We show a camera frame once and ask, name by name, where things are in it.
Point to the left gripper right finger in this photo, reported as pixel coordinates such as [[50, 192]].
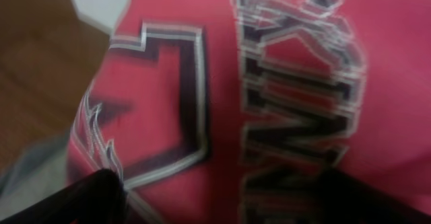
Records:
[[346, 200]]

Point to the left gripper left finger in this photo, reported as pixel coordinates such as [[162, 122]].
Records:
[[96, 199]]

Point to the grey folded shirt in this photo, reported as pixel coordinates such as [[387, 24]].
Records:
[[38, 173]]

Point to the red t-shirt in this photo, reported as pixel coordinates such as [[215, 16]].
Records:
[[227, 111]]

